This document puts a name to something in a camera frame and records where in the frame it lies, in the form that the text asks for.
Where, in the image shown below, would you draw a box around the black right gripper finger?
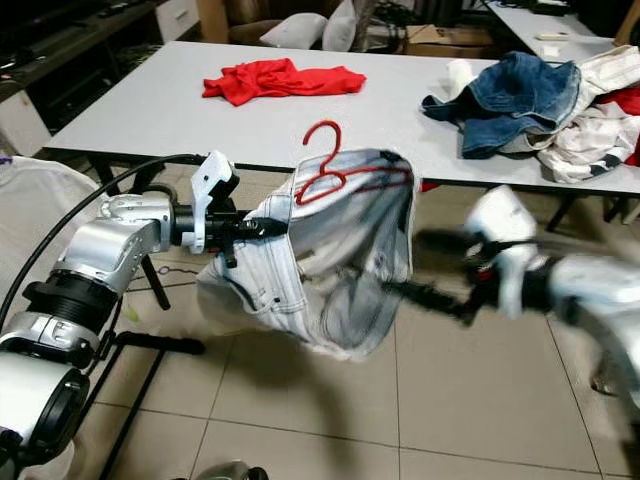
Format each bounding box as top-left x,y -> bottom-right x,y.
415,232 -> 489,254
390,282 -> 489,323

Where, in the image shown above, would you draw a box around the red clothes hanger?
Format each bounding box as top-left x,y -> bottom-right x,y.
293,119 -> 414,207

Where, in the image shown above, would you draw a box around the pale washed denim jeans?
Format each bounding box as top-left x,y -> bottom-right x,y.
195,147 -> 418,363

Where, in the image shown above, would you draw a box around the dark blue denim jeans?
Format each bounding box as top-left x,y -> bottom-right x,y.
422,50 -> 583,159

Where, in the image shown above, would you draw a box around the black clothes rack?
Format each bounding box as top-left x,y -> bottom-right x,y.
98,330 -> 207,480

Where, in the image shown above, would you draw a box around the long white folding table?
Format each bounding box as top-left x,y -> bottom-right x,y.
45,40 -> 640,311

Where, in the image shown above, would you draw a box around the red cloth garment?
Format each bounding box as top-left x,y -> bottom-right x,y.
202,57 -> 367,107
595,85 -> 640,166

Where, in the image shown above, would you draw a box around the white hung T-shirt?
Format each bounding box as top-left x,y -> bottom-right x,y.
0,155 -> 106,301

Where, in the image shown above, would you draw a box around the plain white garment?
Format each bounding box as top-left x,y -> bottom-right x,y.
445,58 -> 478,99

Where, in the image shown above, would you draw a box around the white garment black stripes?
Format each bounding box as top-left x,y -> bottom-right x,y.
538,100 -> 640,185

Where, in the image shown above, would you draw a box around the brown cardboard box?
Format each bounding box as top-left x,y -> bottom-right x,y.
403,24 -> 496,58

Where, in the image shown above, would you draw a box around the grey pillow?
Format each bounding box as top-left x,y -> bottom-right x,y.
258,12 -> 329,51
322,0 -> 359,53

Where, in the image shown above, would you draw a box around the brown round chair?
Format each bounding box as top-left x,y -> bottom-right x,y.
222,0 -> 281,46

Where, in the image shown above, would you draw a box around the white hooded garment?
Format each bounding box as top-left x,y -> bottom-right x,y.
575,44 -> 640,101

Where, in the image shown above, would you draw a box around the dark low media cabinet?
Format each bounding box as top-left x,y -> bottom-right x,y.
0,0 -> 201,156

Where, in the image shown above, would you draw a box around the small white table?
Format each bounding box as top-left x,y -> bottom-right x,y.
485,0 -> 626,63

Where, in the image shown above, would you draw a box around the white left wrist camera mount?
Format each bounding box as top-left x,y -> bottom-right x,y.
188,150 -> 241,256

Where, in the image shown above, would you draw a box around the thin wire hanger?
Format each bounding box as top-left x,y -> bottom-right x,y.
143,262 -> 211,293

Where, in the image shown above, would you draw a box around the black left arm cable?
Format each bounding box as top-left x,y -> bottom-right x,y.
0,152 -> 213,326

